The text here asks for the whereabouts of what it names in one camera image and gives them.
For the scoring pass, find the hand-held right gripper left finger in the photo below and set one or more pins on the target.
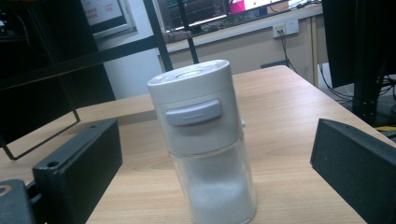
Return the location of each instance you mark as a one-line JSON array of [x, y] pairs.
[[81, 161]]

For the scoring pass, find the white-framed monitor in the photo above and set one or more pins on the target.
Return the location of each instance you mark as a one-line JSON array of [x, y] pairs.
[[107, 15]]

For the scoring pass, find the black metal frame stand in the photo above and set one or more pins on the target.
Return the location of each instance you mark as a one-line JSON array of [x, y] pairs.
[[102, 57]]

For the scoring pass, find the white wall socket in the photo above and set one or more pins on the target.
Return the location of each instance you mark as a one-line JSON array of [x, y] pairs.
[[285, 28]]

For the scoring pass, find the white-lidded clear salt shaker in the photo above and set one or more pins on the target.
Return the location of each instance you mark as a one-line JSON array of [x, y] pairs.
[[202, 137]]

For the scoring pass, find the wide dark monitor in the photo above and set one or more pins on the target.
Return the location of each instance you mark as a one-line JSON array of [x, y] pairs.
[[199, 12]]

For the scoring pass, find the beige counter desk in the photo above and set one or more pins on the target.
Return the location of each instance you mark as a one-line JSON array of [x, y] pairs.
[[249, 40]]

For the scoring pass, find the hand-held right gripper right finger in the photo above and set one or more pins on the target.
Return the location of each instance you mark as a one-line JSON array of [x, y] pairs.
[[358, 161]]

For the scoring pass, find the pink box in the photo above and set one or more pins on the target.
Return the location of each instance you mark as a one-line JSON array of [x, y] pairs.
[[237, 6]]

